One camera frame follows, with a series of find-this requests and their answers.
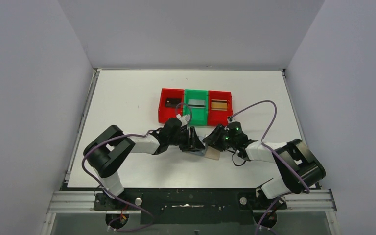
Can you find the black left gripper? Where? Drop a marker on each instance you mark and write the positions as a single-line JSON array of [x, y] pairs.
[[190, 138]]

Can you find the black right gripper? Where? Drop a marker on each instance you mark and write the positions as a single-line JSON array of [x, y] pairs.
[[214, 140]]

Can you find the beige card holder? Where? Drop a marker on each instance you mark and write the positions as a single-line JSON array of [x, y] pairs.
[[211, 153]]

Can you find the silver credit card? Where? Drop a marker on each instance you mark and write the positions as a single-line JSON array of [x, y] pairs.
[[200, 152], [196, 103]]

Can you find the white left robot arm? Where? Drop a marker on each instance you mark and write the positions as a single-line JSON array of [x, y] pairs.
[[109, 150]]

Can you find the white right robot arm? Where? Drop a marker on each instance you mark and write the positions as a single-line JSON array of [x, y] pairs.
[[297, 165]]

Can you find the gold credit card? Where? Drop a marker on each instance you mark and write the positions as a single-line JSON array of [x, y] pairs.
[[219, 105]]

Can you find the black credit card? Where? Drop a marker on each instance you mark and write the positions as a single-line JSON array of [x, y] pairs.
[[172, 102]]

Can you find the right red bin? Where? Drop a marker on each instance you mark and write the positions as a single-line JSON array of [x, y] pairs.
[[215, 117]]

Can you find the red bin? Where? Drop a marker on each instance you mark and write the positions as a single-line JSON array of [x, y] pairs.
[[215, 117], [164, 113]]

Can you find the green middle bin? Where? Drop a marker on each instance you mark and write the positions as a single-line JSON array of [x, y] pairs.
[[198, 115]]

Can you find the left red bin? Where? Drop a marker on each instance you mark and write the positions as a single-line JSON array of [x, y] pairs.
[[164, 113]]

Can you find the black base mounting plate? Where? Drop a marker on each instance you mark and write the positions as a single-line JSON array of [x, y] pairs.
[[223, 205]]

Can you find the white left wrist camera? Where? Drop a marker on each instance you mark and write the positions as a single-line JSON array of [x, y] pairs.
[[184, 119]]

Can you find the aluminium rail frame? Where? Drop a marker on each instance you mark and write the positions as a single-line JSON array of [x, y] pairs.
[[84, 201]]

